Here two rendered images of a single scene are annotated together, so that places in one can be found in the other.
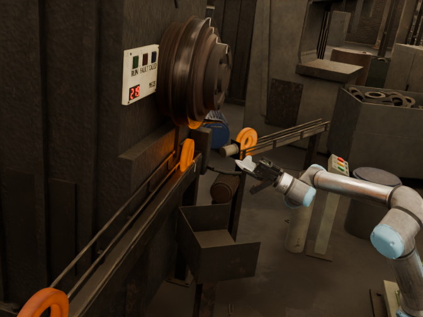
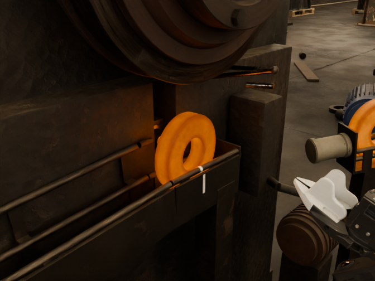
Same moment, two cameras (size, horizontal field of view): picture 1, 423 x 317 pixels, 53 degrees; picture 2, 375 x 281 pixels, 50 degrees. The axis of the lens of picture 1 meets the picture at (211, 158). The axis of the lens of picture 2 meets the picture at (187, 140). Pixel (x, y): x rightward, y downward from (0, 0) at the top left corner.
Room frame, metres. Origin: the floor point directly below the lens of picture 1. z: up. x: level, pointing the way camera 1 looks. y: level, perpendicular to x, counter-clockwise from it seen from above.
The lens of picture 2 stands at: (1.21, -0.25, 1.06)
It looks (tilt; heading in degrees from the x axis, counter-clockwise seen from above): 23 degrees down; 31
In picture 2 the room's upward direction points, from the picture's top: straight up
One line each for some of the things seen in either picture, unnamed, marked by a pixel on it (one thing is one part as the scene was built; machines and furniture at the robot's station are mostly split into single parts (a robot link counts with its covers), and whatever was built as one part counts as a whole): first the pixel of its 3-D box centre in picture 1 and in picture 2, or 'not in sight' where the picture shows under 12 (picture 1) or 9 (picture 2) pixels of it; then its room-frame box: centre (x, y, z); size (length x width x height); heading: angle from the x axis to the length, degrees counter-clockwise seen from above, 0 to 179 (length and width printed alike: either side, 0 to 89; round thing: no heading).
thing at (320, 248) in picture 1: (329, 208); not in sight; (2.32, -0.76, 0.31); 0.24 x 0.16 x 0.62; 168
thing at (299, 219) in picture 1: (301, 212); not in sight; (2.32, -0.59, 0.26); 0.12 x 0.12 x 0.52
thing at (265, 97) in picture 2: (198, 150); (252, 142); (2.05, 0.07, 0.68); 0.11 x 0.08 x 0.24; 78
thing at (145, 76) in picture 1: (141, 73); not in sight; (1.51, 0.29, 1.15); 0.26 x 0.02 x 0.18; 168
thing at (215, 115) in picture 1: (212, 127); (367, 110); (4.10, 0.03, 0.17); 0.57 x 0.31 x 0.34; 8
